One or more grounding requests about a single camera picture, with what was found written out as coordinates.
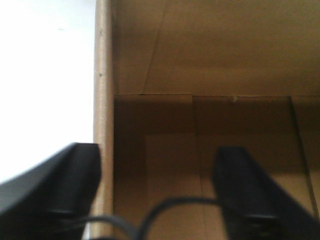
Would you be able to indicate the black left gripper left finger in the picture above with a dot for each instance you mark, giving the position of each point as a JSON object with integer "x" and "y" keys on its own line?
{"x": 39, "y": 203}

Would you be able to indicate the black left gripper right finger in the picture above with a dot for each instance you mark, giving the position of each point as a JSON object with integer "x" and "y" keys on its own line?
{"x": 254, "y": 206}

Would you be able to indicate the brown EcoFlow cardboard box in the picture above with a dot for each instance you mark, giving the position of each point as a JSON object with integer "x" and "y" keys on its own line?
{"x": 174, "y": 80}

